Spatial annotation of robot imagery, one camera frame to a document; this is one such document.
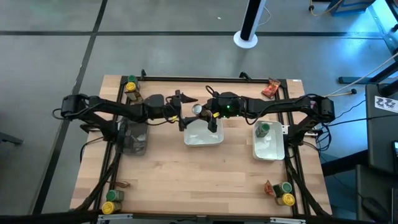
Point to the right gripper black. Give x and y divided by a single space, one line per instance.
219 105

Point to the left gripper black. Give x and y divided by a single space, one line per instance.
170 107

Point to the yellow lid spice jar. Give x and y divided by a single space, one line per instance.
288 199
131 86
108 208
196 109

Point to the dark transparent plastic bin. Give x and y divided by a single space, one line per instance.
136 143

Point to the green lid spice jar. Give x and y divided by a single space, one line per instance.
286 187
112 195
264 127
132 78

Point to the taco seasoning packet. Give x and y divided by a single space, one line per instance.
135 98
122 184
271 89
269 189

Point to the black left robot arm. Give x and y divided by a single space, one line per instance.
124 108

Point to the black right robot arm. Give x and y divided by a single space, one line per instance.
280 105

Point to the white plastic bin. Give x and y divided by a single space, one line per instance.
270 149
202 137

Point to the black clamp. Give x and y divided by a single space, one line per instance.
245 75
143 74

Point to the white and black pole stand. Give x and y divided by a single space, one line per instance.
239 43

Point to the black desk foot bar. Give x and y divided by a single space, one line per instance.
342 163
351 80

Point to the black desk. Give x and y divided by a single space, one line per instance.
381 140

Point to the blue box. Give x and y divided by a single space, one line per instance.
351 6

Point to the white paper with black marks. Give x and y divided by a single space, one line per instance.
385 104

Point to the grey floor object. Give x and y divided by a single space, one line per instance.
9 139

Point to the black side table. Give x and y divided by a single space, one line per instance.
373 186

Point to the black device with screen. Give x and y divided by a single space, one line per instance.
395 149

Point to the black computer mouse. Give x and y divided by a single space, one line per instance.
374 208

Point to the black aluminium table frame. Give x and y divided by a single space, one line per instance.
199 79

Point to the silver metal bracket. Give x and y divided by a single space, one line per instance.
287 220
115 216

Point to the grey metal desk frame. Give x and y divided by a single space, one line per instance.
384 21

